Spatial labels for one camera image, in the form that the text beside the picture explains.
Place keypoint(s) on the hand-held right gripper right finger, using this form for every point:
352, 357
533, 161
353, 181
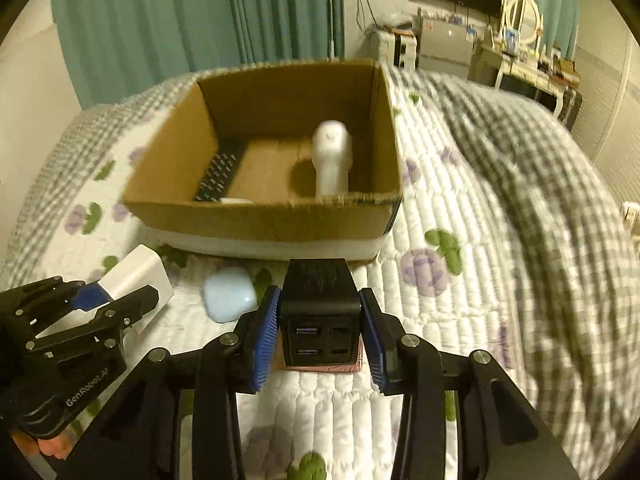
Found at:
375, 345

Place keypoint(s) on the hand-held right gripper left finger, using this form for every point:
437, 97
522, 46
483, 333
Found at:
263, 340

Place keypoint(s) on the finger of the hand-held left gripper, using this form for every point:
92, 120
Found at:
125, 310
87, 296

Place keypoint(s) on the white rectangular charger box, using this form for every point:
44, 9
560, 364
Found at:
142, 272

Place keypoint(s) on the black cube power strip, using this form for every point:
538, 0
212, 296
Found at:
320, 310

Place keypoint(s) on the cardboard box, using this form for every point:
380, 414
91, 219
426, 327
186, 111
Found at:
260, 225

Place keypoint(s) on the person's left hand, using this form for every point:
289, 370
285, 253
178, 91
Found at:
52, 449

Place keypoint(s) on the light blue earbud case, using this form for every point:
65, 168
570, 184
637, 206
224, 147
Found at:
230, 295

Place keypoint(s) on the floral quilted bedspread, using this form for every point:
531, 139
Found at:
325, 410

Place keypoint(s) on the black remote control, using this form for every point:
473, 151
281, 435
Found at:
220, 172

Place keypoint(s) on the white handheld device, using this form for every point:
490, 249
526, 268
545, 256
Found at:
331, 155

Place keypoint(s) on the grey checked blanket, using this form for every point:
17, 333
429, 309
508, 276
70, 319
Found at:
540, 200

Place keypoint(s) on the small white appliance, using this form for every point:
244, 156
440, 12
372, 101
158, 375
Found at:
397, 49

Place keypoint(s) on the silver mini fridge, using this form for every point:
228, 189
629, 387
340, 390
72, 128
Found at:
445, 45

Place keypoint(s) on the dark suitcase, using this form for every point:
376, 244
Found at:
570, 105

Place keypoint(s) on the white dressing table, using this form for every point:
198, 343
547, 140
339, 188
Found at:
525, 72

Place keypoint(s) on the white oval vanity mirror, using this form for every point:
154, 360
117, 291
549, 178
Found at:
522, 20

